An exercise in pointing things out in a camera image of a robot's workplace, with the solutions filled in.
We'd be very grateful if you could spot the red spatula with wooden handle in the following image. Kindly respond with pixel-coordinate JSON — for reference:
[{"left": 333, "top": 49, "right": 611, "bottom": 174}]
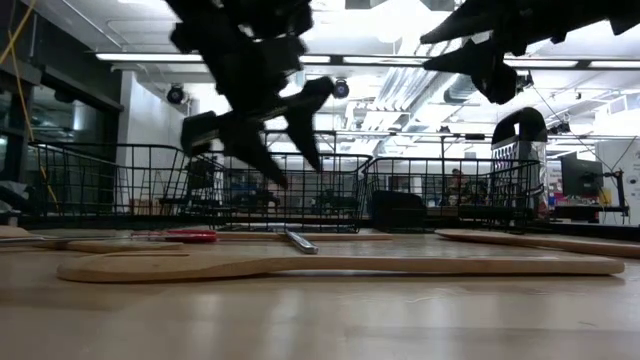
[{"left": 129, "top": 228, "right": 395, "bottom": 245}]

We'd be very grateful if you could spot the wooden spoon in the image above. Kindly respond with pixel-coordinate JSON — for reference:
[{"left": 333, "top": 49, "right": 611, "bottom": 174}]
[{"left": 433, "top": 228, "right": 640, "bottom": 261}]

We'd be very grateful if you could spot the black computer monitor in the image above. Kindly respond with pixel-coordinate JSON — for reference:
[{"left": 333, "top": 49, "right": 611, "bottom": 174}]
[{"left": 559, "top": 151, "right": 606, "bottom": 200}]

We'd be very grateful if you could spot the steel table knife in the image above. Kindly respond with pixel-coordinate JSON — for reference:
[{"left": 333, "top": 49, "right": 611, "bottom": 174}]
[
  {"left": 0, "top": 233, "right": 134, "bottom": 246},
  {"left": 283, "top": 227, "right": 321, "bottom": 256}
]

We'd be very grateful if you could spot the slotted wooden spatula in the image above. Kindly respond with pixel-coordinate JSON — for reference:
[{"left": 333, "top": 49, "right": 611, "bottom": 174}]
[{"left": 56, "top": 249, "right": 627, "bottom": 285}]

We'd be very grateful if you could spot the yellow cable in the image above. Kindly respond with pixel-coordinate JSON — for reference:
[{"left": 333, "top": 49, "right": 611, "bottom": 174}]
[
  {"left": 7, "top": 27, "right": 59, "bottom": 204},
  {"left": 0, "top": 0, "right": 39, "bottom": 66}
]

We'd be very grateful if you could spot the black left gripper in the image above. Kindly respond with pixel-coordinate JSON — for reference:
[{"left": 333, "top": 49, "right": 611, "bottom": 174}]
[{"left": 164, "top": 0, "right": 336, "bottom": 190}]

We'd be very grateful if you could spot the black wire basket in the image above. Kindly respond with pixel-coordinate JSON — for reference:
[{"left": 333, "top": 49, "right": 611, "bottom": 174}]
[
  {"left": 360, "top": 156, "right": 546, "bottom": 236},
  {"left": 207, "top": 151, "right": 374, "bottom": 235},
  {"left": 24, "top": 141, "right": 227, "bottom": 232}
]

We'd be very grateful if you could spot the plain wooden spatula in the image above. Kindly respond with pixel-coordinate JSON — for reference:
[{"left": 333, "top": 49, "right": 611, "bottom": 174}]
[{"left": 0, "top": 224, "right": 185, "bottom": 255}]

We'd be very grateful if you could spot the black utensil caddy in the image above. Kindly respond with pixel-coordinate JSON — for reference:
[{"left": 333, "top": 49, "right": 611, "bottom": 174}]
[{"left": 490, "top": 106, "right": 550, "bottom": 222}]

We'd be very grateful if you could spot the black ceiling equipment cluster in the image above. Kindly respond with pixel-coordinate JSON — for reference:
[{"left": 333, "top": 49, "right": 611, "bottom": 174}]
[{"left": 516, "top": 71, "right": 536, "bottom": 95}]

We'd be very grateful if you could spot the person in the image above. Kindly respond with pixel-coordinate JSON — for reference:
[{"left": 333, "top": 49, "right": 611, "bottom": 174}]
[{"left": 446, "top": 168, "right": 472, "bottom": 202}]

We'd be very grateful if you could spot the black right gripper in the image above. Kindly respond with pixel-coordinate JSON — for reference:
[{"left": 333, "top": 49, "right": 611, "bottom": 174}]
[{"left": 419, "top": 0, "right": 572, "bottom": 106}]

